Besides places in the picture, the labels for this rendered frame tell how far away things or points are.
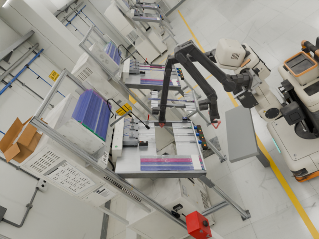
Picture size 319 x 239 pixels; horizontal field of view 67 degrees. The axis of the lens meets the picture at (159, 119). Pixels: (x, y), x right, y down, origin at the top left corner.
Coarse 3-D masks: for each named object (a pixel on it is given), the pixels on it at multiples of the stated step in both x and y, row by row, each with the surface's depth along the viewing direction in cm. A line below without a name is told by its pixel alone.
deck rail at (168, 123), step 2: (142, 120) 242; (144, 120) 242; (146, 120) 243; (148, 120) 243; (150, 120) 243; (152, 120) 243; (154, 120) 243; (156, 120) 244; (158, 120) 244; (166, 120) 245; (168, 120) 245; (170, 120) 245; (152, 122) 243; (154, 122) 243; (156, 122) 243; (158, 122) 243; (166, 122) 244; (168, 122) 244; (170, 122) 244; (172, 122) 244; (174, 122) 244; (176, 122) 244; (178, 122) 245; (180, 122) 245; (182, 122) 245; (184, 122) 245; (186, 122) 245; (188, 122) 245; (154, 124) 244; (156, 124) 244; (158, 124) 244; (166, 124) 245; (168, 124) 245; (170, 124) 245
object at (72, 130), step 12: (60, 84) 191; (84, 84) 218; (48, 96) 171; (72, 120) 166; (60, 132) 172; (72, 132) 172; (84, 132) 173; (84, 144) 179; (96, 144) 180; (96, 156) 178; (108, 156) 182; (204, 180) 188; (216, 204) 213; (228, 204) 209; (204, 216) 217
